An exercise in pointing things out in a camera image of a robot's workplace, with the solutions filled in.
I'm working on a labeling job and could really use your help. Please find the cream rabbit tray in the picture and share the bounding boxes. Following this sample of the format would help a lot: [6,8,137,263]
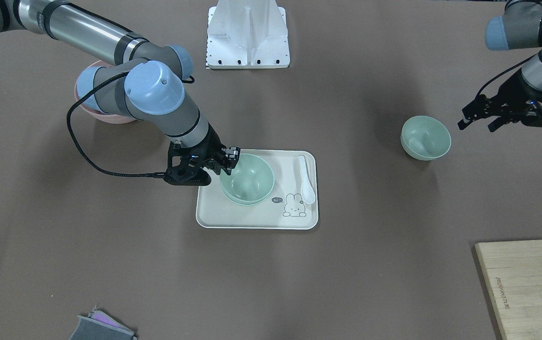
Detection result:
[195,149,319,230]

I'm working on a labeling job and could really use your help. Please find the wooden cutting board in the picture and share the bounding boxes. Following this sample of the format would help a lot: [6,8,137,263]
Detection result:
[474,240,542,340]

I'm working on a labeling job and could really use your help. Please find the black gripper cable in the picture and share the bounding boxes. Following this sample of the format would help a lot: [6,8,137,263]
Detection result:
[66,71,196,179]

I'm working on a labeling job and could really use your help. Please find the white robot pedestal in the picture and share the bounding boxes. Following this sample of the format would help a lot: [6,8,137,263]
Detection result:
[206,0,290,69]

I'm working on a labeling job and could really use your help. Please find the green bowl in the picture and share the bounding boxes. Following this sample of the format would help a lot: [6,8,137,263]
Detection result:
[400,115,452,161]
[223,191,271,206]
[220,153,275,194]

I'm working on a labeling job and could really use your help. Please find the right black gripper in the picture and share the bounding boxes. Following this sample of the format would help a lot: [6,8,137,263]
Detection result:
[164,125,241,187]

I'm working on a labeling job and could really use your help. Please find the green bowl on tray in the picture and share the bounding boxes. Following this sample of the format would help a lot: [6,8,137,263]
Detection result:
[223,191,271,206]

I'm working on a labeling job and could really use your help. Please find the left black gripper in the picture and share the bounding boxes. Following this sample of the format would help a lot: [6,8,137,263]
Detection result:
[458,70,542,133]

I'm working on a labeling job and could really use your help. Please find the grey folded cloth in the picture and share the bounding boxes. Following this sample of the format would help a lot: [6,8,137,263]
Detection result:
[69,308,137,340]

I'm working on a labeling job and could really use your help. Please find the pink bowl with ice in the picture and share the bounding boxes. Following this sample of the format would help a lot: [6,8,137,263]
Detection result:
[80,60,136,124]

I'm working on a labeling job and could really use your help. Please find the white ceramic spoon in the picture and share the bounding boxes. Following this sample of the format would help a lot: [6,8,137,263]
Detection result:
[297,155,316,204]

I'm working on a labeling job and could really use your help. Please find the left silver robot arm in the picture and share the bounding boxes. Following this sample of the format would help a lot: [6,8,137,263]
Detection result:
[458,0,542,132]

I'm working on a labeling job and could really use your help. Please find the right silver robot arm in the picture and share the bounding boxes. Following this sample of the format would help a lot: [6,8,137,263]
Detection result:
[0,0,240,186]

